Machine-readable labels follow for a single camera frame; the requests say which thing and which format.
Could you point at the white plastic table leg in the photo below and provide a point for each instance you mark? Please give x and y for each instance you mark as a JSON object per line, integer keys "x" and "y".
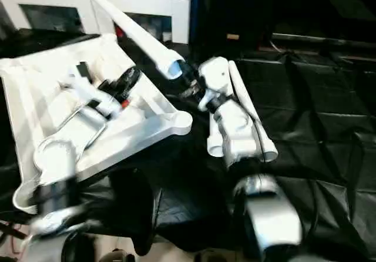
{"x": 249, "y": 112}
{"x": 138, "y": 36}
{"x": 215, "y": 138}

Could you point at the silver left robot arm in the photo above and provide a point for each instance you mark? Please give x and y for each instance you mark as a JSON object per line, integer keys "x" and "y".
{"x": 64, "y": 156}

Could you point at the small tan label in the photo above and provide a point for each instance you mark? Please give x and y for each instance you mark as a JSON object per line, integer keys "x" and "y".
{"x": 232, "y": 37}

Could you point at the black work mat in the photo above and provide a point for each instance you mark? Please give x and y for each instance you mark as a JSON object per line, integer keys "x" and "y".
{"x": 305, "y": 127}

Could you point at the dark low shelf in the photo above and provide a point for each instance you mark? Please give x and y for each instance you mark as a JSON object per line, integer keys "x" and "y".
{"x": 323, "y": 39}

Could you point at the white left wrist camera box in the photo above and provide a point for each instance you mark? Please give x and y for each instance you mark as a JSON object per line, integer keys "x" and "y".
{"x": 88, "y": 88}

